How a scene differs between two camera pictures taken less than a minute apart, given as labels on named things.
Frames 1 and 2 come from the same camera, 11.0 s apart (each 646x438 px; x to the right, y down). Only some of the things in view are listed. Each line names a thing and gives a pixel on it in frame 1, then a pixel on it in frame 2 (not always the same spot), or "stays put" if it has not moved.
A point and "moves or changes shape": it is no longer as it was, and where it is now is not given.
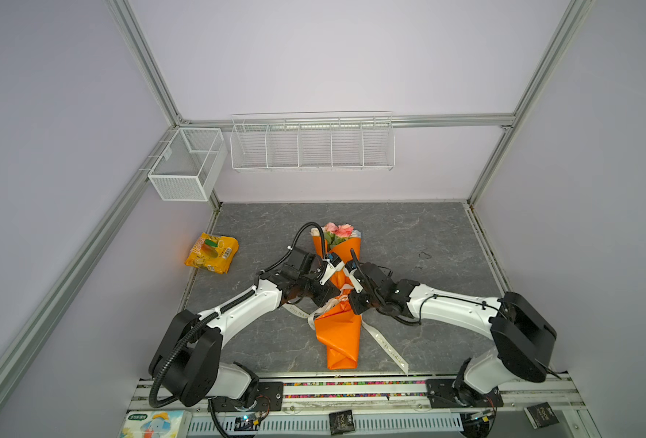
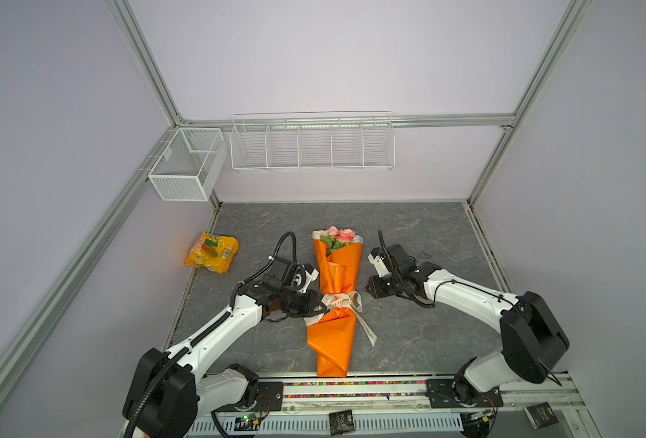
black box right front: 541,415 stays put
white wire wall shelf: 356,141 stays put
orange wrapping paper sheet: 339,331 moves or changes shape
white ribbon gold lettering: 311,315 moves or changes shape
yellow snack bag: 213,253 stays put
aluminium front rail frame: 408,396 stays put
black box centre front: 341,422 stays put
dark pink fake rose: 344,230 moves or changes shape
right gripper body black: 360,302 to 384,286
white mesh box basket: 190,167 stays put
